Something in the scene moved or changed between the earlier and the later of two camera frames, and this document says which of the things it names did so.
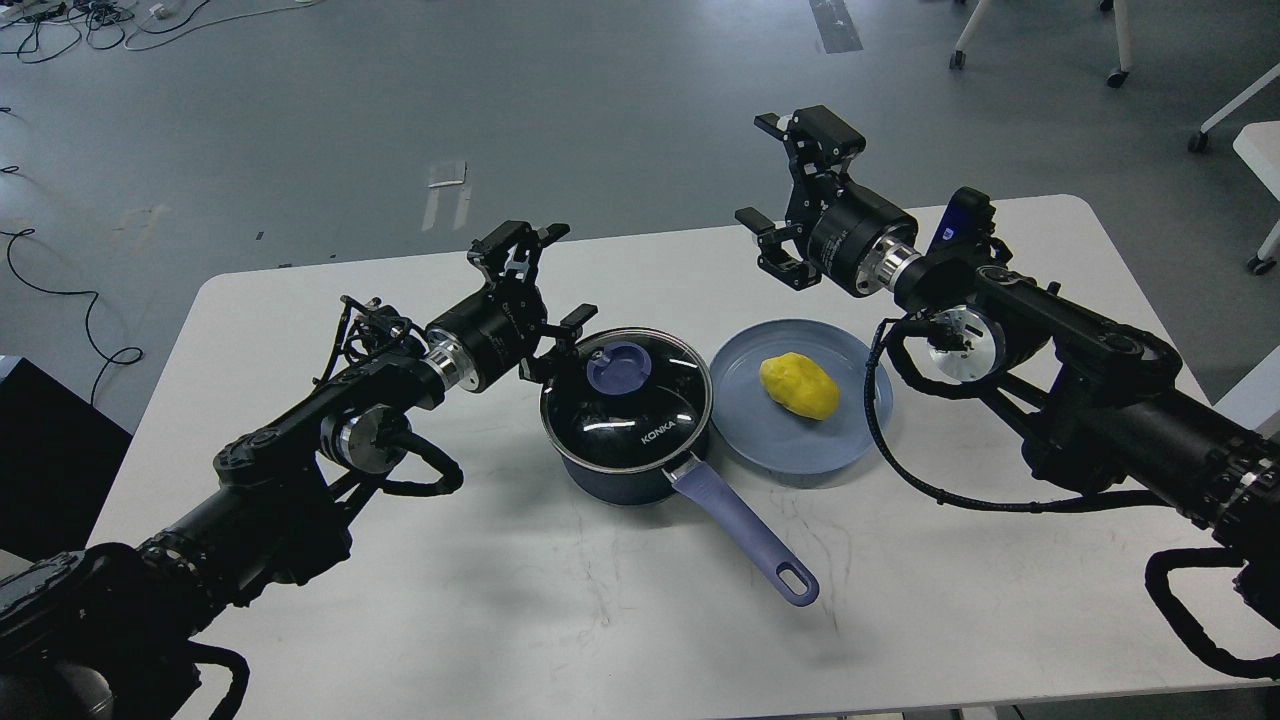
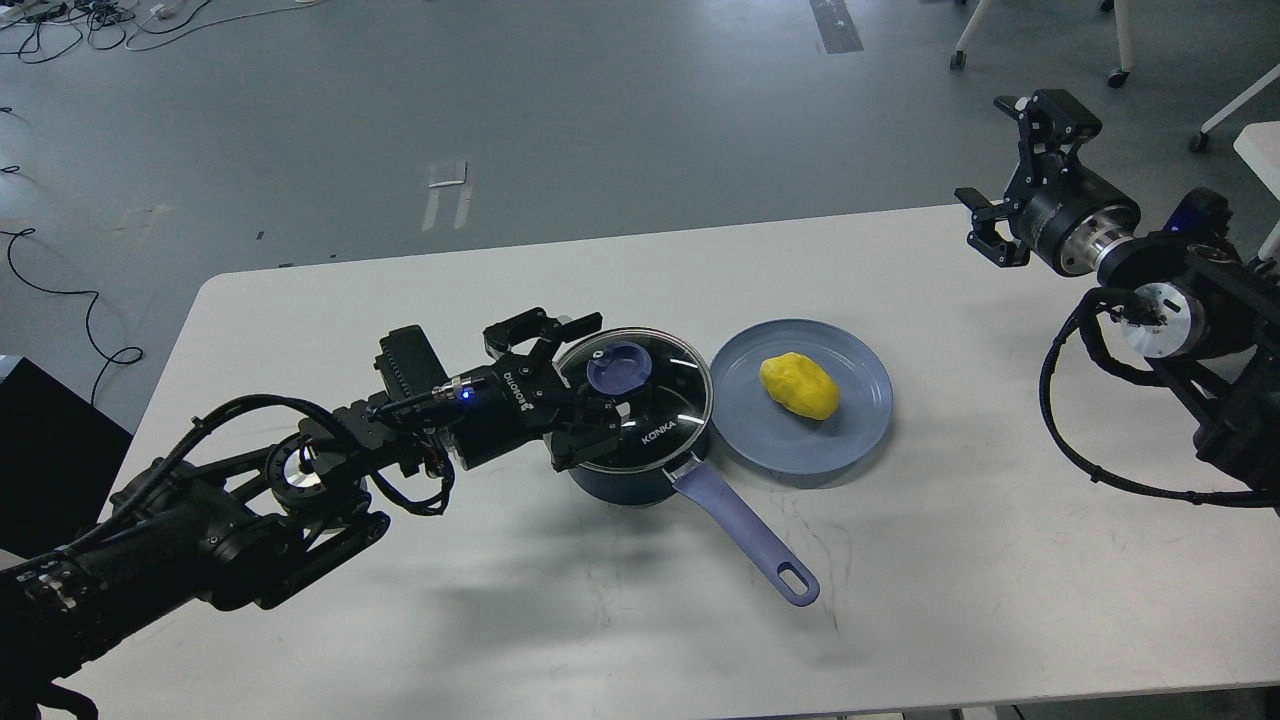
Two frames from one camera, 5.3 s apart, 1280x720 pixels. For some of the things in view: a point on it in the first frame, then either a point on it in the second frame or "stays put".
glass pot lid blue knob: [619, 367] stays put
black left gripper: [485, 341] -> [501, 409]
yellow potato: [800, 386] stays put
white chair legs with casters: [1116, 77] stays put
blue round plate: [767, 433] stays put
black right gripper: [848, 232] -> [1068, 220]
